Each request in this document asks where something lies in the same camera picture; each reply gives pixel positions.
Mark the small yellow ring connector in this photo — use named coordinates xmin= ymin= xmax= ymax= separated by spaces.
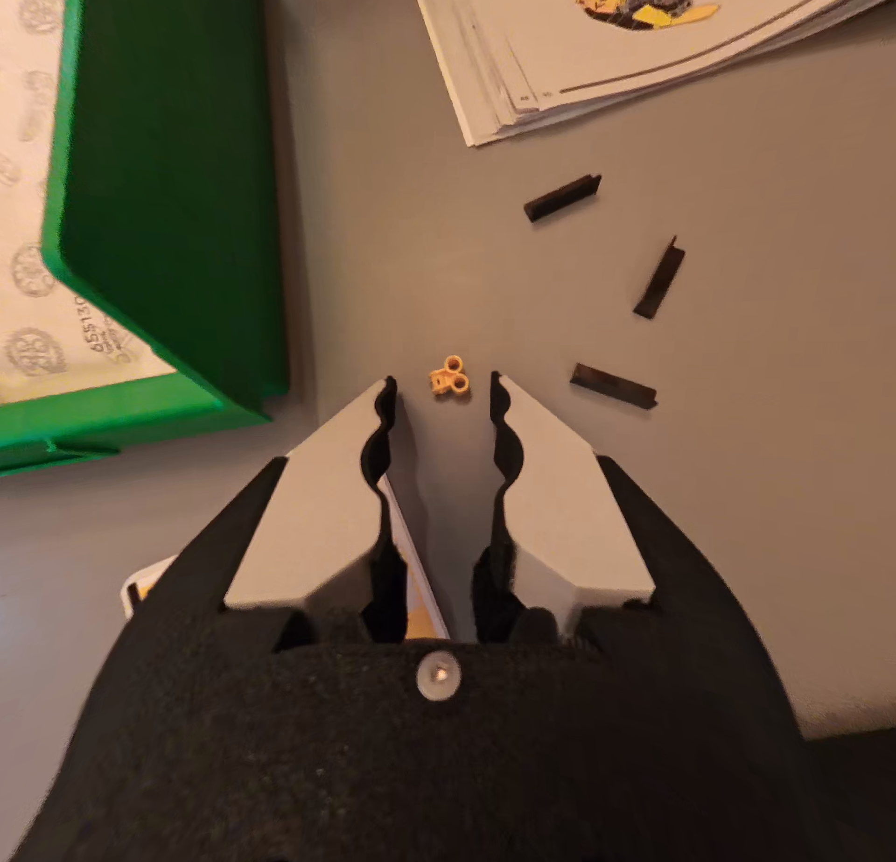
xmin=429 ymin=354 xmax=471 ymax=397

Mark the grey desk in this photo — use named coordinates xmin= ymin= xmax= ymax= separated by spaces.
xmin=0 ymin=0 xmax=896 ymax=744

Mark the green plastic bin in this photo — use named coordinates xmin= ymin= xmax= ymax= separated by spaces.
xmin=0 ymin=0 xmax=290 ymax=476

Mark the white printed paper bag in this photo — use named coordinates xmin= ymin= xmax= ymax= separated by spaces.
xmin=0 ymin=0 xmax=177 ymax=406

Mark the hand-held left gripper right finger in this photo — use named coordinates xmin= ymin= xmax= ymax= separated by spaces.
xmin=472 ymin=371 xmax=657 ymax=642

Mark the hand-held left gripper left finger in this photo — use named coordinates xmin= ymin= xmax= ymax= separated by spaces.
xmin=224 ymin=375 xmax=410 ymax=642

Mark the black brick strip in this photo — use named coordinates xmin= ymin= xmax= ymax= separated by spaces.
xmin=523 ymin=174 xmax=603 ymax=224
xmin=569 ymin=362 xmax=659 ymax=411
xmin=633 ymin=235 xmax=687 ymax=320

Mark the instruction booklet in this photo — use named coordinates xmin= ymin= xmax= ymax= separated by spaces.
xmin=406 ymin=0 xmax=896 ymax=147

